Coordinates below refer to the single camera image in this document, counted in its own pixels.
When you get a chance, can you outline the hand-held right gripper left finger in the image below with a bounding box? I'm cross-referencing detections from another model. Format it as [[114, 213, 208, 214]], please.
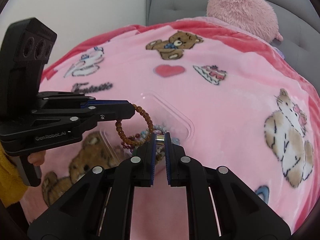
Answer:
[[27, 132, 157, 240]]

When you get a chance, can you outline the grey upholstered headboard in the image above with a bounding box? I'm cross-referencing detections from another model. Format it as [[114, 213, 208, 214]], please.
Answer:
[[146, 0, 320, 63]]

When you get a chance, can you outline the person's left hand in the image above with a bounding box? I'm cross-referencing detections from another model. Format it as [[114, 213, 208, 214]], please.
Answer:
[[27, 152, 46, 166]]

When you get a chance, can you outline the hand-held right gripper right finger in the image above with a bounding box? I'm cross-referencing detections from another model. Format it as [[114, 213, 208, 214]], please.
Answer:
[[164, 132, 293, 240]]

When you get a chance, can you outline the amber bead bracelet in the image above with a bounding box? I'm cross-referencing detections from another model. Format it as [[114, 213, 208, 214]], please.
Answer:
[[115, 104, 153, 147]]

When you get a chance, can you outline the pink plush toy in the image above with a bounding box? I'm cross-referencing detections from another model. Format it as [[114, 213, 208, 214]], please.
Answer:
[[206, 0, 284, 42]]

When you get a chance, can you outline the dark red bead bracelet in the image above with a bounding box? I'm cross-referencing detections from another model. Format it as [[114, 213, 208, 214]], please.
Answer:
[[121, 134, 145, 151]]

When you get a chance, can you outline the light blue bead bracelet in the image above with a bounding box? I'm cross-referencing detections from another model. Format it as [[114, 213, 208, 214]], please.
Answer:
[[140, 124, 181, 146]]

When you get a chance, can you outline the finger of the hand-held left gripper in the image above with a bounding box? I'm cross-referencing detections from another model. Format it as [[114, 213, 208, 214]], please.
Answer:
[[37, 92, 132, 112], [31, 102, 136, 130]]

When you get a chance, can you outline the pink printed blanket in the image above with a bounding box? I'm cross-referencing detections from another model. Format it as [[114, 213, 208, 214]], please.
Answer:
[[25, 15, 318, 240]]

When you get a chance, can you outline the clear plastic box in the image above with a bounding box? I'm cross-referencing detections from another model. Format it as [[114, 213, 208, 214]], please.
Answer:
[[99, 92, 196, 169]]

